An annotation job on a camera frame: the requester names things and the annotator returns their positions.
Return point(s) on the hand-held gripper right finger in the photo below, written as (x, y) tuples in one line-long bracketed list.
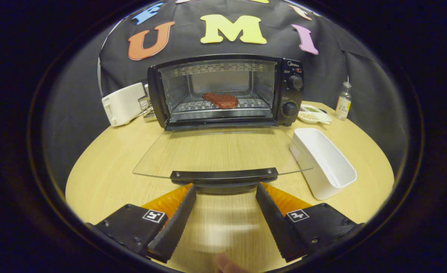
[(274, 223)]

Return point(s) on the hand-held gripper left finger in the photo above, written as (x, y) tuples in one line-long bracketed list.
[(178, 223)]

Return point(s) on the white rectangular plastic tray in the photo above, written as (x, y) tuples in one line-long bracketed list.
[(322, 182)]

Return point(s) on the black toaster oven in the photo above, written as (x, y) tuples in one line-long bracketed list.
[(291, 98)]

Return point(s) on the red meat steak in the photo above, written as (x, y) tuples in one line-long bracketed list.
[(221, 100)]

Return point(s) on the white bread toaster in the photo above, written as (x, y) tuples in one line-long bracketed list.
[(123, 104)]

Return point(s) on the white divided plate of grains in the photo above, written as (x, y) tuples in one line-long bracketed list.
[(314, 116)]

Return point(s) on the clear glass bottle yellow label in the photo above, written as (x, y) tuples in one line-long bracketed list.
[(343, 104)]

